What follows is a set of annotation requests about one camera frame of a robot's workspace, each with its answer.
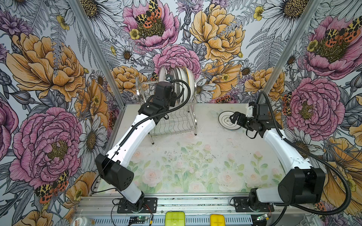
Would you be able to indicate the right aluminium corner post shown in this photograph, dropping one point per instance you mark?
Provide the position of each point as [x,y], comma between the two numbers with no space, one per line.
[304,22]

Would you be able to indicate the floral patterned white plate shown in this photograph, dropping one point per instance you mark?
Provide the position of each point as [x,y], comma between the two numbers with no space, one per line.
[176,85]

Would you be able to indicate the right yellow box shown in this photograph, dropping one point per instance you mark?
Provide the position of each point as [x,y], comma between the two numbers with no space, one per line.
[217,220]

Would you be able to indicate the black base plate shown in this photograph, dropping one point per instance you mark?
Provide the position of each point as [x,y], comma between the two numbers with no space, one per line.
[149,205]
[241,204]

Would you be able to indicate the plain white plate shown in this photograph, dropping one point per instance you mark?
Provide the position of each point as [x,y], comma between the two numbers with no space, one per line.
[164,75]

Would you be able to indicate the white jar with lid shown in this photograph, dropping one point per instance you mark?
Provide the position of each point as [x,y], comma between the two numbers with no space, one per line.
[83,221]

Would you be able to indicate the left aluminium corner post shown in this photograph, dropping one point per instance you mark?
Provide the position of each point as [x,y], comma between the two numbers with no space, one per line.
[93,42]

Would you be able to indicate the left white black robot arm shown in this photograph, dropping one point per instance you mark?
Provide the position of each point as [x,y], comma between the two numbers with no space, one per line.
[112,166]

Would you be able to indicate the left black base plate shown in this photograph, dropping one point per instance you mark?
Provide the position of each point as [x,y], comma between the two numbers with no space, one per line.
[149,205]

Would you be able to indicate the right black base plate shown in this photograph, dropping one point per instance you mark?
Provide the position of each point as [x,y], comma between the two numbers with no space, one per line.
[241,204]

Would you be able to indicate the small green circuit board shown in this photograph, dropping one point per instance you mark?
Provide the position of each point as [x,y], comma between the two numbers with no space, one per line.
[138,219]

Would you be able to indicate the left yellow green box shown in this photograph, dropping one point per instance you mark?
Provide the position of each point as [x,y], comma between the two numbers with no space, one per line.
[175,218]

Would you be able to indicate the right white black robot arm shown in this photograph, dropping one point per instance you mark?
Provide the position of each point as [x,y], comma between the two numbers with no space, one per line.
[302,183]

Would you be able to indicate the aluminium front rail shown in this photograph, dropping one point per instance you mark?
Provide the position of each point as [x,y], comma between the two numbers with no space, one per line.
[197,209]

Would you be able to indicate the aluminium corner post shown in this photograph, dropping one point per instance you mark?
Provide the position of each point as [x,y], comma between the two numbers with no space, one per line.
[304,22]
[93,42]

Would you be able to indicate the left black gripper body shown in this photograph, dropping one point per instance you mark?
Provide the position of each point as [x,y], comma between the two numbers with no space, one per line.
[171,101]

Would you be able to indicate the chrome wire dish rack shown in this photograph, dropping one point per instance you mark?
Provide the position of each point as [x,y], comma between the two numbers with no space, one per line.
[178,119]

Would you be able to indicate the teal rimmed Chinese character plate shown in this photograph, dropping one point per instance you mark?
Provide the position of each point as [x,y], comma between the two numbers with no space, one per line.
[231,128]

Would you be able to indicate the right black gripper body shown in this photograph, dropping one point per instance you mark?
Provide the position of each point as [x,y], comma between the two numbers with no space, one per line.
[248,122]

